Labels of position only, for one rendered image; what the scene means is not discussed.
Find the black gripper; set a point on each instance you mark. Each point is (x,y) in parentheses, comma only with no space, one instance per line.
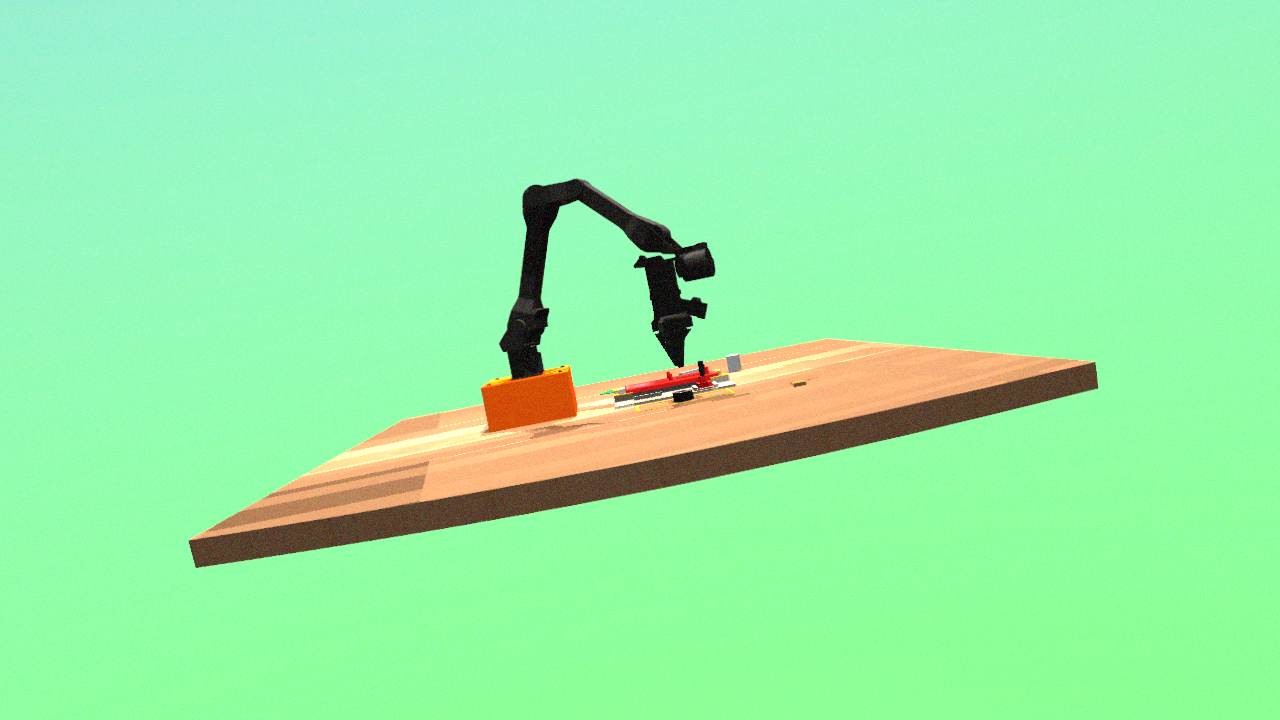
(670,322)

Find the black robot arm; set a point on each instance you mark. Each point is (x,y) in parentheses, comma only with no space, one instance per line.
(540,205)

